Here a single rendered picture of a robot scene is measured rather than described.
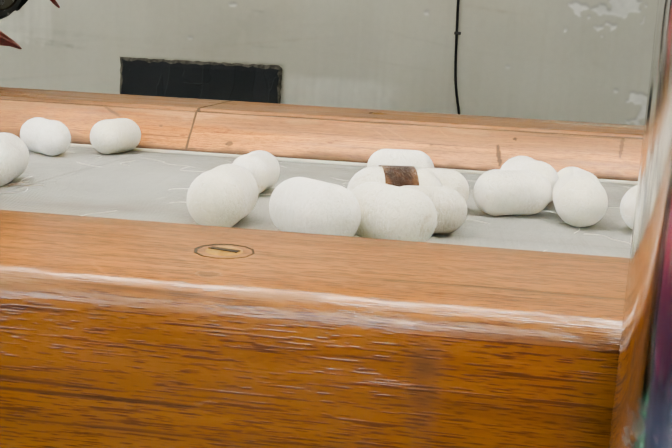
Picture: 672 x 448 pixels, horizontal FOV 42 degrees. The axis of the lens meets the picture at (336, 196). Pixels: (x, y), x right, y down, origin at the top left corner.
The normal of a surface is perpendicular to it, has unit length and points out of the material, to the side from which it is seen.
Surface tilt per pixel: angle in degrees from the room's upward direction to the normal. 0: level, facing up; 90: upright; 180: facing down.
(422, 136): 45
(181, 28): 93
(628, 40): 90
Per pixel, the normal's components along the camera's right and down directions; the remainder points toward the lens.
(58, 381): -0.12, 0.16
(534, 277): 0.05, -0.98
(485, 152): -0.05, -0.58
